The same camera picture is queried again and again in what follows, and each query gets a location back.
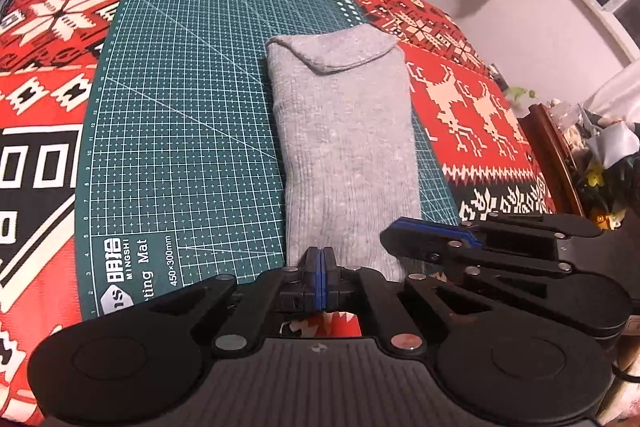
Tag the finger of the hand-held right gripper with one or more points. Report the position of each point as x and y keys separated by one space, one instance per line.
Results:
x=415 y=247
x=440 y=229

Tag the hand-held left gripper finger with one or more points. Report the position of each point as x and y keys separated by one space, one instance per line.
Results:
x=324 y=282
x=314 y=279

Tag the grey ribbed polo shirt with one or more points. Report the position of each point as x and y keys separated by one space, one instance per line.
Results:
x=345 y=132

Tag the red patterned blanket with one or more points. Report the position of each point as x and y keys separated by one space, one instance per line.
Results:
x=475 y=107

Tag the pile of bedside clutter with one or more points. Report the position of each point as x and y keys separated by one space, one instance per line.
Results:
x=605 y=157

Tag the green cutting mat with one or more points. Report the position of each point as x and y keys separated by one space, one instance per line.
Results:
x=190 y=107

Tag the plain white curtain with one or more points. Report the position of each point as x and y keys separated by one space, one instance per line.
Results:
x=620 y=89

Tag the brown wooden rail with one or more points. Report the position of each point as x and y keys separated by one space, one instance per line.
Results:
x=550 y=147

